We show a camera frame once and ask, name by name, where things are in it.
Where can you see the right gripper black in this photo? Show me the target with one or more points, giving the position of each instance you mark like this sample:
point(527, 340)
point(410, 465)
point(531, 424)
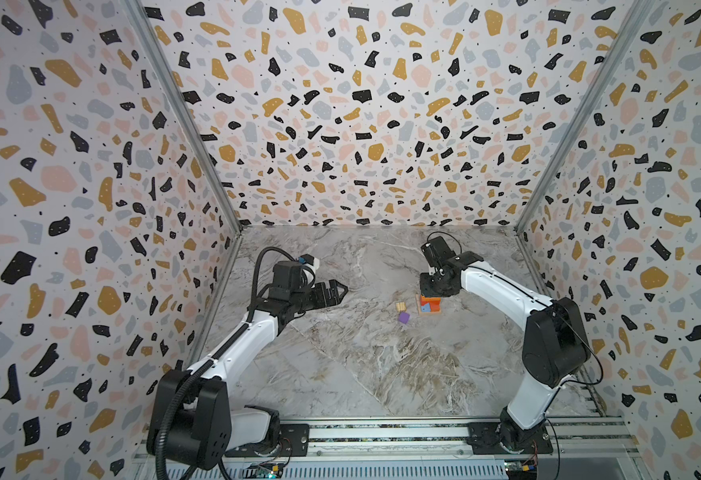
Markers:
point(437, 282)

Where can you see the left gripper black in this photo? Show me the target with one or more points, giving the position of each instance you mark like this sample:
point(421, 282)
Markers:
point(331, 299)

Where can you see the yellow-orange wood block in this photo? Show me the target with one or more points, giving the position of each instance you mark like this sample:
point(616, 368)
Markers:
point(429, 300)

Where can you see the purple wood cube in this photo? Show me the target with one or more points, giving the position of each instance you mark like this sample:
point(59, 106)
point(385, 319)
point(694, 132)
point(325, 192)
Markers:
point(403, 317)

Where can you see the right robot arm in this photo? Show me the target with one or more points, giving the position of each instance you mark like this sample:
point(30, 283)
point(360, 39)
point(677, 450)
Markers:
point(554, 342)

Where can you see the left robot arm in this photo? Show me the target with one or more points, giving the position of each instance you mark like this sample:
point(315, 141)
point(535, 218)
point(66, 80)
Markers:
point(193, 422)

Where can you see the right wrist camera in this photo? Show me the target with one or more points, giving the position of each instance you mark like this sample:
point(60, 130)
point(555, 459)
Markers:
point(437, 252)

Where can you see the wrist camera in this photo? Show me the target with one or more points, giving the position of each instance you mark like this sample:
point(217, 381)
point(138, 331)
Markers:
point(311, 262)
point(437, 252)

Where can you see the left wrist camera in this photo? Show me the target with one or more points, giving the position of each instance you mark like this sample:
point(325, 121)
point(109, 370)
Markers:
point(311, 262)

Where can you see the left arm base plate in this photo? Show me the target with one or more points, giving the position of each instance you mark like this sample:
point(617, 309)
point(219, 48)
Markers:
point(292, 440)

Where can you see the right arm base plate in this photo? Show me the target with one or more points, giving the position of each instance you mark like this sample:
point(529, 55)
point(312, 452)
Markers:
point(500, 438)

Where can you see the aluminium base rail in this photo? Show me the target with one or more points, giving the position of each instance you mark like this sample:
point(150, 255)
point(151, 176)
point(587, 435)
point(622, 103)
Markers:
point(436, 448)

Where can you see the left frame aluminium post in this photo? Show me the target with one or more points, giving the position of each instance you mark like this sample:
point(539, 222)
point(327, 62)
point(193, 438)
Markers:
point(152, 51)

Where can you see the frame aluminium post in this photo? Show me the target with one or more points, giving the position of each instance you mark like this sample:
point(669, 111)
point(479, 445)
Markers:
point(152, 51)
point(636, 15)

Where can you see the right frame aluminium post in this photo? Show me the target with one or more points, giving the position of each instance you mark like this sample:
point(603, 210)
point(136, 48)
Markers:
point(636, 15)

